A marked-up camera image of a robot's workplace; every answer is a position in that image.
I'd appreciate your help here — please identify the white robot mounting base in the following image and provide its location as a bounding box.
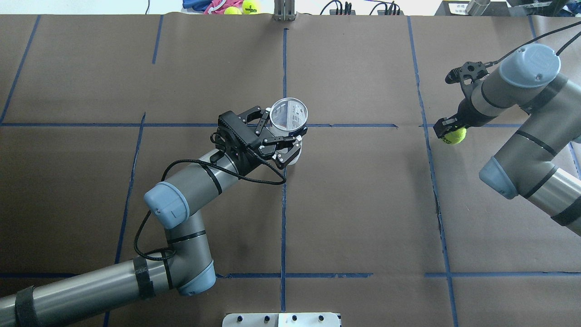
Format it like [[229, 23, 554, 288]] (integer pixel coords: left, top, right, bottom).
[[222, 312, 342, 327]]

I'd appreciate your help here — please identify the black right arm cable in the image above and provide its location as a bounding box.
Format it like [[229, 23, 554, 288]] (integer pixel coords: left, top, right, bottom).
[[482, 20, 581, 66]]

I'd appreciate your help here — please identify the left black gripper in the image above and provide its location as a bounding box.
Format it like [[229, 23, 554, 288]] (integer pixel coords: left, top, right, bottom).
[[211, 106, 303, 176]]

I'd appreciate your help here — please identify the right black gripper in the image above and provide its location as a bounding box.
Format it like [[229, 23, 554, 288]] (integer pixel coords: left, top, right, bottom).
[[433, 62, 488, 139]]

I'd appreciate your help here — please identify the clear tennis ball can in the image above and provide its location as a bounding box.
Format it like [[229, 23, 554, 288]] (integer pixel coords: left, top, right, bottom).
[[268, 97, 308, 165]]

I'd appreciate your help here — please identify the grey metal post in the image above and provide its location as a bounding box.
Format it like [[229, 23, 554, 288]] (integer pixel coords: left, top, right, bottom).
[[273, 0, 296, 21]]

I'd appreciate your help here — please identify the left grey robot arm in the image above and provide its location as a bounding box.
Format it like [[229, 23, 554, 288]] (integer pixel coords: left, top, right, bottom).
[[1, 98, 309, 327]]

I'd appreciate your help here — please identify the pink cloth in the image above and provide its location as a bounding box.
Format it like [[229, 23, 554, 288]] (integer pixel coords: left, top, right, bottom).
[[204, 0, 243, 15]]

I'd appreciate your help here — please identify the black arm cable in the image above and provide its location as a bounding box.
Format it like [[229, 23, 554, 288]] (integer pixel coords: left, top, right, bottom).
[[482, 20, 581, 66], [133, 154, 287, 262]]

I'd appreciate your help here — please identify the spare tennis ball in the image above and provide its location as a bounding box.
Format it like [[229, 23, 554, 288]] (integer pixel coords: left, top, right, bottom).
[[223, 6, 242, 15], [241, 0, 262, 15]]

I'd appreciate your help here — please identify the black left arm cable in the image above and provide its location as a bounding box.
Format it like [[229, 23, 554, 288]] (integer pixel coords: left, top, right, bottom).
[[133, 154, 287, 262]]

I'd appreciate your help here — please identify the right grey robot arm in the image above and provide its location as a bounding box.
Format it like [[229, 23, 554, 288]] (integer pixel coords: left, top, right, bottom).
[[433, 43, 581, 234]]

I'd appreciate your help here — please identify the yellow tennis ball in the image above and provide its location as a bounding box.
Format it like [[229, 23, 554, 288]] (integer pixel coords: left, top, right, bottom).
[[442, 128, 467, 144]]

